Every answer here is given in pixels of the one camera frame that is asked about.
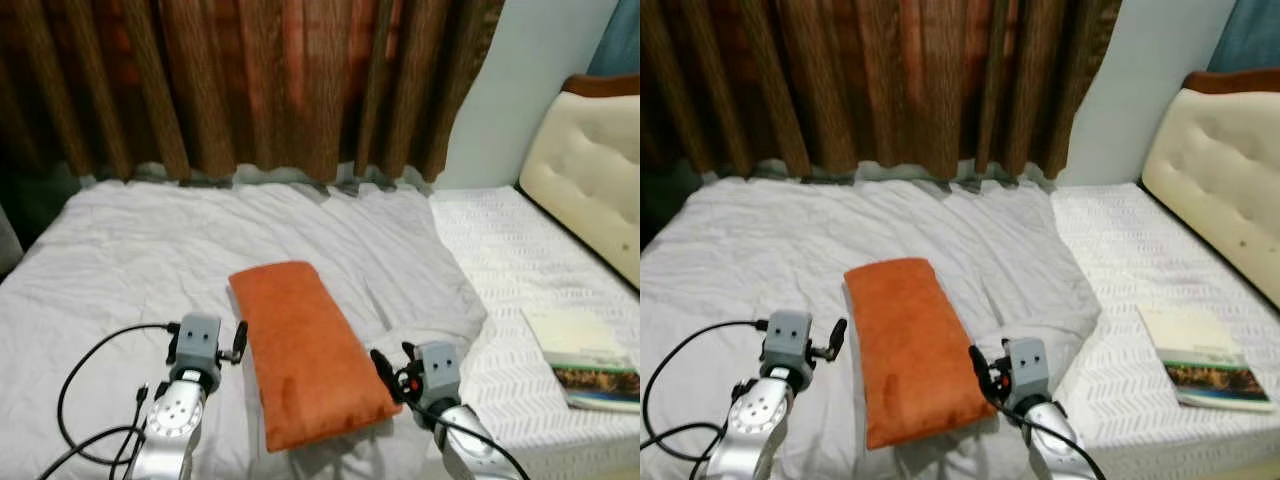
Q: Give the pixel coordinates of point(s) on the brown pleated curtain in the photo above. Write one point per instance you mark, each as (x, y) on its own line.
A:
(880, 80)
(250, 80)

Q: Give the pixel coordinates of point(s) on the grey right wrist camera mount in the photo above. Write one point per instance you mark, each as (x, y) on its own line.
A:
(1026, 368)
(438, 370)

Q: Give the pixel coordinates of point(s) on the cream tufted headboard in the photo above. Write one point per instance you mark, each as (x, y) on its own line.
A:
(590, 160)
(1220, 170)

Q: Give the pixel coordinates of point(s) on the white book with landscape photo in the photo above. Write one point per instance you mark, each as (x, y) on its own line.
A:
(1200, 350)
(580, 350)

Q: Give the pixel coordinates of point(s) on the grey duvet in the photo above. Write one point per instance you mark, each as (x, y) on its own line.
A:
(740, 260)
(120, 260)

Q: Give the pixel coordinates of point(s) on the white patterned mattress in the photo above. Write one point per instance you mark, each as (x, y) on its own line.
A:
(1110, 260)
(490, 260)

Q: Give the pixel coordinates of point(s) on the orange pillow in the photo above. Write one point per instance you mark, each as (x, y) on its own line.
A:
(915, 350)
(310, 350)

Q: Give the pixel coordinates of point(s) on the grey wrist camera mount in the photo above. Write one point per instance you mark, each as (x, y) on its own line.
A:
(438, 370)
(200, 340)
(788, 335)
(1026, 368)

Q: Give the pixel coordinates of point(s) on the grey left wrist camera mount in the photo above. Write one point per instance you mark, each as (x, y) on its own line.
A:
(200, 340)
(788, 335)

